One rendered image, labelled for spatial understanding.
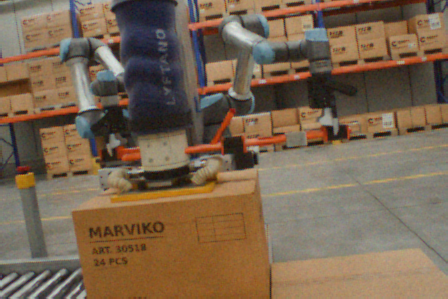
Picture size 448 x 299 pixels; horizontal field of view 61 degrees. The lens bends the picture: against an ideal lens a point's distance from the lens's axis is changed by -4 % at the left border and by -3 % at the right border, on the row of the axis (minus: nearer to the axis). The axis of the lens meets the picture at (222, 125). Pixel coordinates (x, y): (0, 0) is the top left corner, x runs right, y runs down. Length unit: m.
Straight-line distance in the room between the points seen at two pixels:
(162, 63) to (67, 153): 8.50
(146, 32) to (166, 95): 0.22
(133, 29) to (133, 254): 0.73
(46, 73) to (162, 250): 8.71
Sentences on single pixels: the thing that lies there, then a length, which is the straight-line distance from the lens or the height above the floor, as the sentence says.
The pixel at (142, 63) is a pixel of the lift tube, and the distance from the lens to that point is 1.32.
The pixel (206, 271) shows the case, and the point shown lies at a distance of 1.29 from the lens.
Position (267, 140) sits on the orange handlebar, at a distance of 1.34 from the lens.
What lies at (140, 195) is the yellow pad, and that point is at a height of 0.96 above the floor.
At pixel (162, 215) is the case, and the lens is 1.26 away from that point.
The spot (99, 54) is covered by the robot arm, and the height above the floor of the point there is 1.56.
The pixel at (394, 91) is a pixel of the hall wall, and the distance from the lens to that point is 10.34.
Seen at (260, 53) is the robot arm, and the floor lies 1.37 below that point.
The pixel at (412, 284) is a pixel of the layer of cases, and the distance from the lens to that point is 1.49.
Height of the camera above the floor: 1.23
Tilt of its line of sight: 3 degrees down
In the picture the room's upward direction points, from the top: 8 degrees counter-clockwise
